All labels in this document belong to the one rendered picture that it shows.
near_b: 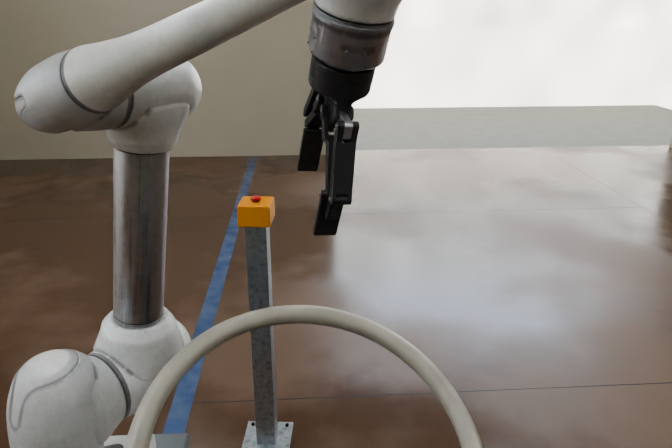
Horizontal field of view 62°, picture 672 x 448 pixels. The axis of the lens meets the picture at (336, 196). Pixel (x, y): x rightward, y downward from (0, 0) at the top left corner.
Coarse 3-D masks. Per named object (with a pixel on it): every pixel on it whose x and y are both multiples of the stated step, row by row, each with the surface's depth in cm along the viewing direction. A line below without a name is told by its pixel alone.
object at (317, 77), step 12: (312, 60) 63; (312, 72) 64; (324, 72) 62; (336, 72) 61; (348, 72) 62; (360, 72) 62; (372, 72) 63; (312, 84) 64; (324, 84) 63; (336, 84) 62; (348, 84) 62; (360, 84) 63; (324, 96) 68; (336, 96) 63; (348, 96) 63; (360, 96) 64; (336, 108) 64; (348, 108) 64; (336, 120) 65
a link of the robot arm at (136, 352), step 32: (160, 96) 96; (192, 96) 103; (128, 128) 96; (160, 128) 98; (128, 160) 101; (160, 160) 103; (128, 192) 103; (160, 192) 106; (128, 224) 105; (160, 224) 108; (128, 256) 108; (160, 256) 111; (128, 288) 110; (160, 288) 114; (128, 320) 113; (160, 320) 117; (96, 352) 115; (128, 352) 112; (160, 352) 116; (128, 384) 112; (128, 416) 116
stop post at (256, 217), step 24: (240, 216) 200; (264, 216) 200; (264, 240) 205; (264, 264) 208; (264, 288) 211; (264, 336) 218; (264, 360) 222; (264, 384) 225; (264, 408) 229; (264, 432) 233; (288, 432) 242
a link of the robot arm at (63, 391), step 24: (48, 360) 104; (72, 360) 104; (96, 360) 111; (24, 384) 99; (48, 384) 99; (72, 384) 101; (96, 384) 106; (120, 384) 110; (24, 408) 98; (48, 408) 98; (72, 408) 100; (96, 408) 105; (120, 408) 110; (24, 432) 98; (48, 432) 99; (72, 432) 101; (96, 432) 106
